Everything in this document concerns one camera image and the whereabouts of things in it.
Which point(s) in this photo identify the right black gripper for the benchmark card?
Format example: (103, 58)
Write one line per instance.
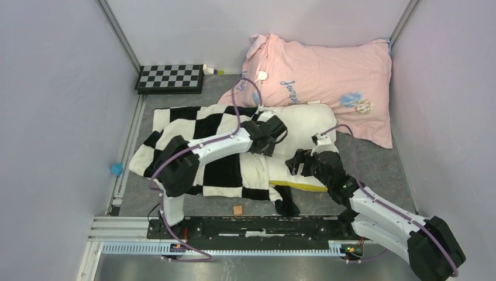
(301, 156)

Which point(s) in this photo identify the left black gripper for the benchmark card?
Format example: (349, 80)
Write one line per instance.
(268, 150)

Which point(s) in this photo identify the white pillow yellow edge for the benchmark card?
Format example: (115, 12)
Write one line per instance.
(302, 122)

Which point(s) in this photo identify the black white checkered pillowcase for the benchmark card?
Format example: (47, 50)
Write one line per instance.
(242, 175)

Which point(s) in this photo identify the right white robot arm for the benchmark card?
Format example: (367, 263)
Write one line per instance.
(426, 244)

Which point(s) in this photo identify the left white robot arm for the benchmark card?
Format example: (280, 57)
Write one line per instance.
(177, 165)

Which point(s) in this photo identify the pink pillow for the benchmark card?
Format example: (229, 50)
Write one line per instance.
(353, 81)

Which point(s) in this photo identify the small brown block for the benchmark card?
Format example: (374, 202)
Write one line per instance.
(238, 210)

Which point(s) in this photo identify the small white bottle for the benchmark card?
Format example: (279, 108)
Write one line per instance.
(208, 70)

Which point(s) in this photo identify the checkerboard calibration board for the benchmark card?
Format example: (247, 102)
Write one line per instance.
(170, 79)

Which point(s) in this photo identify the blue small object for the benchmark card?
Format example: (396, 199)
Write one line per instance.
(116, 169)

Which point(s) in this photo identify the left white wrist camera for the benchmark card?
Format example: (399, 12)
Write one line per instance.
(264, 114)

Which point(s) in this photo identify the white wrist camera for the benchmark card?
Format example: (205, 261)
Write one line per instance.
(323, 143)
(264, 114)

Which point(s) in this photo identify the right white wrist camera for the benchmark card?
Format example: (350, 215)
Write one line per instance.
(323, 143)

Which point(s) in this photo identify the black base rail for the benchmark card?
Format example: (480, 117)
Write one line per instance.
(264, 233)

